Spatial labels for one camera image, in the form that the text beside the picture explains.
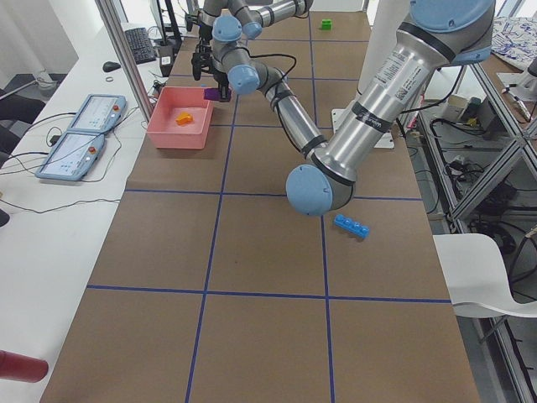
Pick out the purple block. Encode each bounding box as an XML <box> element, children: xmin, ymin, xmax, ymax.
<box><xmin>204</xmin><ymin>87</ymin><xmax>221</xmax><ymax>102</ymax></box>

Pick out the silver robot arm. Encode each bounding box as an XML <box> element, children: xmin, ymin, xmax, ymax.
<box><xmin>199</xmin><ymin>1</ymin><xmax>495</xmax><ymax>216</ymax></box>
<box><xmin>185</xmin><ymin>0</ymin><xmax>313</xmax><ymax>42</ymax></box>

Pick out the black keyboard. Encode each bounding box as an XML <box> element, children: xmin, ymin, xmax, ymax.
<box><xmin>124</xmin><ymin>27</ymin><xmax>156</xmax><ymax>65</ymax></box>

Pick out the red cylinder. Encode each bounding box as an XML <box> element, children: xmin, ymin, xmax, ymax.
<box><xmin>0</xmin><ymin>350</ymin><xmax>49</xmax><ymax>383</ymax></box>

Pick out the pink plastic box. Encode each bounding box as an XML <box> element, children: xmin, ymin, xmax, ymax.
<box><xmin>146</xmin><ymin>86</ymin><xmax>213</xmax><ymax>149</ymax></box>

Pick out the upper blue teach pendant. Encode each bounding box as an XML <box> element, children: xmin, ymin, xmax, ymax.
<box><xmin>69</xmin><ymin>94</ymin><xmax>127</xmax><ymax>133</ymax></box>

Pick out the long blue block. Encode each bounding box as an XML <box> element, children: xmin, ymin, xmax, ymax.
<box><xmin>333</xmin><ymin>214</ymin><xmax>370</xmax><ymax>239</ymax></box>

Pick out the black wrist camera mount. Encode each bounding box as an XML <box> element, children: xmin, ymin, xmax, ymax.
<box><xmin>191</xmin><ymin>39</ymin><xmax>212</xmax><ymax>81</ymax></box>

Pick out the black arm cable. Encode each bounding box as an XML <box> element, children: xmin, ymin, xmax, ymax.
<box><xmin>247</xmin><ymin>52</ymin><xmax>303</xmax><ymax>152</ymax></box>

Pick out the orange block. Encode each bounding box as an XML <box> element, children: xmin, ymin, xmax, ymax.
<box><xmin>175</xmin><ymin>112</ymin><xmax>194</xmax><ymax>126</ymax></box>

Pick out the white camera post with base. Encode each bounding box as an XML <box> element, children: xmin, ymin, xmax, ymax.
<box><xmin>327</xmin><ymin>1</ymin><xmax>425</xmax><ymax>153</ymax></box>

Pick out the blue teach pendant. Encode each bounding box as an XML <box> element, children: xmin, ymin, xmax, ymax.
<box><xmin>69</xmin><ymin>94</ymin><xmax>127</xmax><ymax>133</ymax></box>
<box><xmin>34</xmin><ymin>131</ymin><xmax>105</xmax><ymax>181</ymax></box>

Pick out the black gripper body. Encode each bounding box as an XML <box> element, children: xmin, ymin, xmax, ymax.
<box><xmin>212</xmin><ymin>70</ymin><xmax>229</xmax><ymax>91</ymax></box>
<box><xmin>185</xmin><ymin>13</ymin><xmax>210</xmax><ymax>42</ymax></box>

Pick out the black computer mouse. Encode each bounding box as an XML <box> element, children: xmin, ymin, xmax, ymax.
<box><xmin>102</xmin><ymin>61</ymin><xmax>121</xmax><ymax>72</ymax></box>

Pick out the lower blue teach pendant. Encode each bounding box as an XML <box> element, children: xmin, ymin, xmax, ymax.
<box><xmin>34</xmin><ymin>131</ymin><xmax>105</xmax><ymax>181</ymax></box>

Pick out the white chair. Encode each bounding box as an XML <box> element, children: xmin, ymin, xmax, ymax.
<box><xmin>433</xmin><ymin>233</ymin><xmax>536</xmax><ymax>318</ymax></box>

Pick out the green block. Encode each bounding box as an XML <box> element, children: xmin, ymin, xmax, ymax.
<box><xmin>320</xmin><ymin>18</ymin><xmax>333</xmax><ymax>30</ymax></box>

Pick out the aluminium frame post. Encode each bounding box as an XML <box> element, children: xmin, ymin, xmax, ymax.
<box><xmin>95</xmin><ymin>0</ymin><xmax>154</xmax><ymax>123</ymax></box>

